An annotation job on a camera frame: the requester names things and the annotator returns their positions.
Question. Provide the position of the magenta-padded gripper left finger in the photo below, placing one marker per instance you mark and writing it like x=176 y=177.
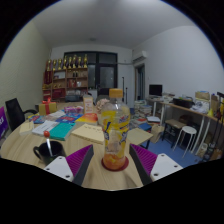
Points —
x=78 y=163

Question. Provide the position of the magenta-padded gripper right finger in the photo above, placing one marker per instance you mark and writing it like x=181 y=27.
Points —
x=146 y=161

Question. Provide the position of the orange-capped yellow drink bottle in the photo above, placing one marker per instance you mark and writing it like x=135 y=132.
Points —
x=115 y=133

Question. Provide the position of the beige notebook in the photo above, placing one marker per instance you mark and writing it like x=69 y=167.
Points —
x=138 y=136

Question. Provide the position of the brown paper bag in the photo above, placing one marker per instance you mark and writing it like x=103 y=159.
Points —
x=156 y=132

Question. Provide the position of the pale yellow book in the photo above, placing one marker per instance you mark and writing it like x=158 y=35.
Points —
x=88 y=133

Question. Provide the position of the flat round red coaster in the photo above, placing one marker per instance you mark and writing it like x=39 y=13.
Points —
x=115 y=170

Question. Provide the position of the teal book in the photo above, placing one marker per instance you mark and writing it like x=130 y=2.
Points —
x=61 y=131

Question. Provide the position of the black mug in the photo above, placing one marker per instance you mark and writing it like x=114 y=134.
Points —
x=42 y=153

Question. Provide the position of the red-tipped stirrer stick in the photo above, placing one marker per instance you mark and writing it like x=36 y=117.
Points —
x=46 y=134

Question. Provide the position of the small wooden stool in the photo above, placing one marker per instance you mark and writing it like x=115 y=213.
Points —
x=171 y=124

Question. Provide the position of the blue printed book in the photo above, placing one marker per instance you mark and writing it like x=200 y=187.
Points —
x=68 y=118

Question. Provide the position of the orange and yellow book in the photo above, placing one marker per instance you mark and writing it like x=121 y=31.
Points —
x=87 y=118

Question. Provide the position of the white book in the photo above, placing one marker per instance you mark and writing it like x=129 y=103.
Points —
x=45 y=127

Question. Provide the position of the white round stool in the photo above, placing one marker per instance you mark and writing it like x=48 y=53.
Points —
x=186 y=130

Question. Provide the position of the stack of books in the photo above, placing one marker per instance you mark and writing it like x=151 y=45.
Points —
x=143 y=110

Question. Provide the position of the pink packet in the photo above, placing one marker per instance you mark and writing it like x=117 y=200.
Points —
x=73 y=109

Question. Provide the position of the orange carton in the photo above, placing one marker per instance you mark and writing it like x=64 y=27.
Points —
x=88 y=105

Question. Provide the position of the yellow gift box, red ribbon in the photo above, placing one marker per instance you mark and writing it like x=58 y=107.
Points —
x=47 y=108

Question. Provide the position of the pink flower bouquet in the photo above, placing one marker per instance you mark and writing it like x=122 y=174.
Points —
x=101 y=104

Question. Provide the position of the black printer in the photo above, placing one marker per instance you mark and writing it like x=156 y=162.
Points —
x=183 y=102

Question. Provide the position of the black computer monitor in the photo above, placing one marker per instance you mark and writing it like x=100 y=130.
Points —
x=155 y=90

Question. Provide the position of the black office chair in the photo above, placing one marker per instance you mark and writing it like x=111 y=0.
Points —
x=15 y=113

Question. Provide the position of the wooden shelf unit with trophies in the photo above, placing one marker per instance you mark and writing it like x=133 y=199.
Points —
x=65 y=83

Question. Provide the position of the cardboard box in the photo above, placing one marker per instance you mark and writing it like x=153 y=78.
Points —
x=202 y=95

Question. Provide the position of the dark-framed glass door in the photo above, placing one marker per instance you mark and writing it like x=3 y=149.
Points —
x=100 y=73

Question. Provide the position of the white air conditioner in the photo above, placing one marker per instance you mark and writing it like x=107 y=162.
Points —
x=139 y=56

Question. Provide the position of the long wooden wall desk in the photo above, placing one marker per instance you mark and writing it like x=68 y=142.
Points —
x=186 y=110

